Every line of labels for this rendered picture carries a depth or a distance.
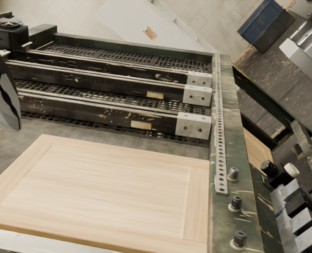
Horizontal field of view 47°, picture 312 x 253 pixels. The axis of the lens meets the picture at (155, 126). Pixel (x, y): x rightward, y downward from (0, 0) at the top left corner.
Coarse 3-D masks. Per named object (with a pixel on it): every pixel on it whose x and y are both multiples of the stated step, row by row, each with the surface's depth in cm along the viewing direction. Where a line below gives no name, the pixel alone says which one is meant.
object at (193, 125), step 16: (32, 96) 136; (48, 96) 137; (64, 96) 138; (48, 112) 137; (64, 112) 136; (80, 112) 135; (96, 112) 134; (112, 112) 133; (128, 112) 132; (144, 112) 132; (160, 112) 135; (176, 112) 135; (160, 128) 133; (176, 128) 132; (192, 128) 131; (208, 128) 130
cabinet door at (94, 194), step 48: (48, 144) 114; (96, 144) 117; (0, 192) 90; (48, 192) 92; (96, 192) 94; (144, 192) 96; (192, 192) 98; (96, 240) 78; (144, 240) 80; (192, 240) 81
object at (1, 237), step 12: (0, 240) 73; (12, 240) 73; (24, 240) 73; (36, 240) 74; (48, 240) 74; (12, 252) 71; (24, 252) 70; (36, 252) 71; (48, 252) 71; (60, 252) 71; (72, 252) 72; (84, 252) 72; (96, 252) 72; (108, 252) 73; (120, 252) 73
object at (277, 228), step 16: (256, 176) 106; (272, 176) 105; (288, 176) 102; (256, 192) 97; (272, 192) 102; (288, 192) 91; (304, 192) 89; (256, 208) 89; (272, 208) 96; (288, 208) 86; (304, 208) 84; (272, 224) 88; (288, 224) 86; (304, 224) 78; (272, 240) 82; (288, 240) 83; (304, 240) 75
